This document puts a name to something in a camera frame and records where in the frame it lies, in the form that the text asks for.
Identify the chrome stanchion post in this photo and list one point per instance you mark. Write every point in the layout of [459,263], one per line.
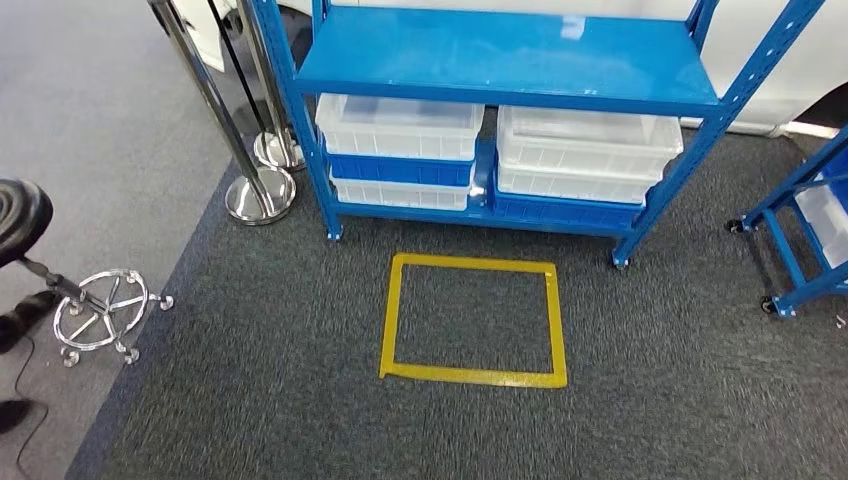
[278,149]
[262,195]

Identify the blue metal shelf rack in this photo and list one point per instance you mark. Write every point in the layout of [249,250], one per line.
[503,53]

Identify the chrome stool with black seat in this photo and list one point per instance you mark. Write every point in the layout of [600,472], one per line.
[99,318]

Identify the blue wheeled metal rack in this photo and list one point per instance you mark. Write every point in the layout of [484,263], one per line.
[788,258]

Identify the clear plastic bin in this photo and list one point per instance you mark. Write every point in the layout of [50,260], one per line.
[825,218]
[397,132]
[583,142]
[570,185]
[397,195]

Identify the person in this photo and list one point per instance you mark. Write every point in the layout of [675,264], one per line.
[26,314]

